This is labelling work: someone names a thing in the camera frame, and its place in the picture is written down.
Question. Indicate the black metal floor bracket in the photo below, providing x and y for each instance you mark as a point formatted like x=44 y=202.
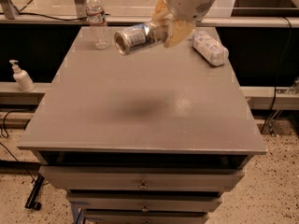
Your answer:
x=31 y=202

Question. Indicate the white pump dispenser bottle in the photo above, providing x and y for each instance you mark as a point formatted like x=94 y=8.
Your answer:
x=22 y=77

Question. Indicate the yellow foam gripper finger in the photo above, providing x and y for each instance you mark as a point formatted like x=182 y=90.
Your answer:
x=178 y=30
x=161 y=12

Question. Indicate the silver blue redbull can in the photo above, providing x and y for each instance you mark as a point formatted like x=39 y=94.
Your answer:
x=138 y=37

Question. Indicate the grey drawer cabinet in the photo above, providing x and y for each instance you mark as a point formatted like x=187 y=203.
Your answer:
x=158 y=108

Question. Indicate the clear upright water bottle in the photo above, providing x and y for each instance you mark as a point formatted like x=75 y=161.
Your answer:
x=96 y=17

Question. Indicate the grey drawer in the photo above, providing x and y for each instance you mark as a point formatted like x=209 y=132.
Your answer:
x=145 y=201
x=138 y=217
x=143 y=179

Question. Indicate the lying white labelled bottle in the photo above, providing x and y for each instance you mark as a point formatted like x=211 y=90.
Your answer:
x=211 y=49

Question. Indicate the top grey drawer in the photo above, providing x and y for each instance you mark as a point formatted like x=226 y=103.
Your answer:
x=143 y=179

